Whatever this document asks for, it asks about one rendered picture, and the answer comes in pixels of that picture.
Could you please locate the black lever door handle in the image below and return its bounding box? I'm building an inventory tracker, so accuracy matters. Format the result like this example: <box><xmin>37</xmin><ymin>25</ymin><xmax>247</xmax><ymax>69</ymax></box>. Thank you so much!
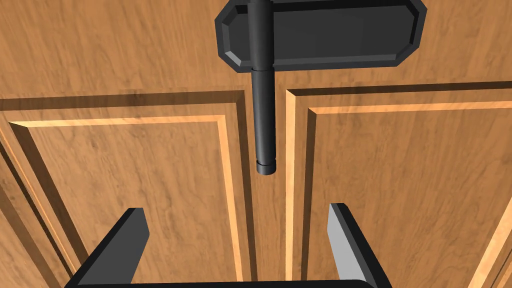
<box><xmin>214</xmin><ymin>0</ymin><xmax>428</xmax><ymax>176</ymax></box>

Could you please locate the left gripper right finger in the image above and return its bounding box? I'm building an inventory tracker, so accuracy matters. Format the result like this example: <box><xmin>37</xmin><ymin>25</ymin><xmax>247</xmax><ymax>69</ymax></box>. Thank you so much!
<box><xmin>327</xmin><ymin>203</ymin><xmax>393</xmax><ymax>288</ymax></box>

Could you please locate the brown wooden panelled door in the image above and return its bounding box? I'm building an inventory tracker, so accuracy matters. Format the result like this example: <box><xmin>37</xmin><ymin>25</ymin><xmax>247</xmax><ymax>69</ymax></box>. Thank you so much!
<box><xmin>0</xmin><ymin>0</ymin><xmax>512</xmax><ymax>288</ymax></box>

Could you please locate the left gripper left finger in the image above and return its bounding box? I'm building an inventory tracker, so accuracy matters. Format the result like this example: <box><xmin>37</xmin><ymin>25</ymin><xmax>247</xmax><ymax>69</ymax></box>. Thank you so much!
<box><xmin>65</xmin><ymin>207</ymin><xmax>151</xmax><ymax>287</ymax></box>

